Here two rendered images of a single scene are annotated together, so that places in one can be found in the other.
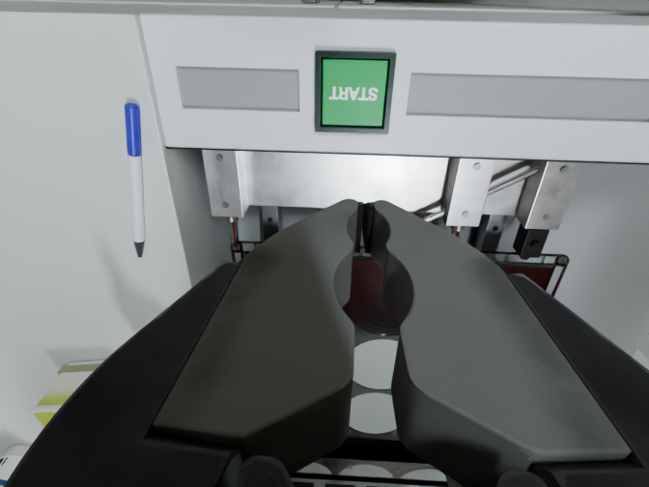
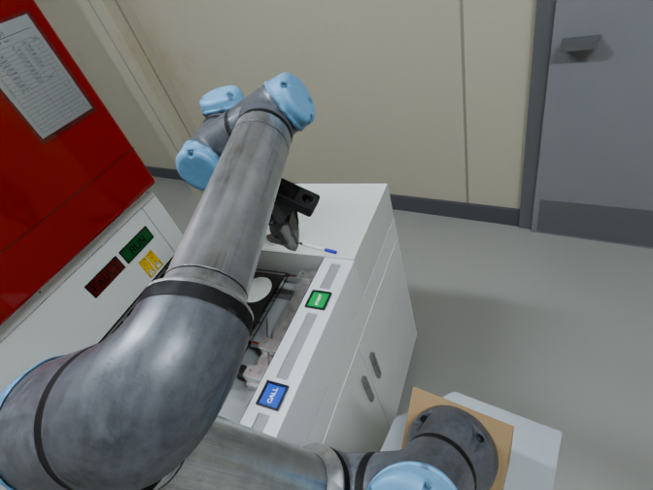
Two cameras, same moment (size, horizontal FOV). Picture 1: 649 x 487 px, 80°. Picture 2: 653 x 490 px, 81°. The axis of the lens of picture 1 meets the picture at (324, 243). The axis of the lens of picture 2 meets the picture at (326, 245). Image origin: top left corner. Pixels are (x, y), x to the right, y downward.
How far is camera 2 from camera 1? 0.77 m
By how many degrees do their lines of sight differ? 37
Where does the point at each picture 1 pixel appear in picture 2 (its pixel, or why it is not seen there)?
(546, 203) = (256, 369)
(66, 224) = (315, 229)
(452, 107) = (304, 325)
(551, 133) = (285, 349)
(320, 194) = (292, 304)
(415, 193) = (279, 334)
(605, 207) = not seen: hidden behind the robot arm
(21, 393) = not seen: hidden behind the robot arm
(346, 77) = (323, 297)
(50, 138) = (336, 234)
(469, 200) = (269, 344)
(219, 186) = (309, 273)
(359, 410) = not seen: hidden behind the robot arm
